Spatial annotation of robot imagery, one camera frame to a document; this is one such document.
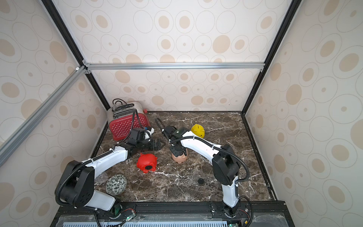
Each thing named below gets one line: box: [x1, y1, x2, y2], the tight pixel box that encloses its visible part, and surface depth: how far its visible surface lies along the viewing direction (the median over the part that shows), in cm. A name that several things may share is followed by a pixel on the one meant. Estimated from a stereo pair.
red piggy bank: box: [136, 153, 158, 174], surface depth 85 cm
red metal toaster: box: [106, 101, 151, 141], surface depth 98 cm
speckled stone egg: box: [105, 174, 128, 196], surface depth 83 cm
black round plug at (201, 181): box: [197, 177, 205, 185], surface depth 85 cm
